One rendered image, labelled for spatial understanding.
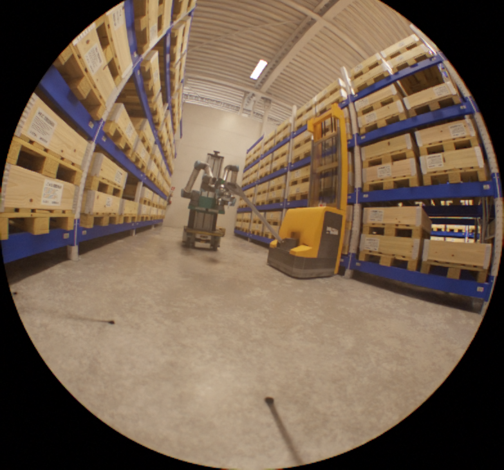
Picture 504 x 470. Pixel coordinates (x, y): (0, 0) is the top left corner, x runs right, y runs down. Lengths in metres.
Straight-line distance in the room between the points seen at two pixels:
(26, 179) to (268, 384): 1.40
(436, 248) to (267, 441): 1.91
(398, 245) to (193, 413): 2.11
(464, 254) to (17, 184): 3.06
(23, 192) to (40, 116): 0.39
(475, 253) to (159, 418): 2.21
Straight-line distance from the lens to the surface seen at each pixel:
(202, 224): 3.18
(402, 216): 2.14
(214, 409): 0.59
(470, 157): 2.21
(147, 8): 2.04
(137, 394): 0.63
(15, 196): 1.13
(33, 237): 1.34
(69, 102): 1.44
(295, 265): 1.95
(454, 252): 2.00
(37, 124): 1.18
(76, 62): 1.37
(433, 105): 2.56
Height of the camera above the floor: 0.53
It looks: 3 degrees up
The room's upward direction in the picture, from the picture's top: 8 degrees clockwise
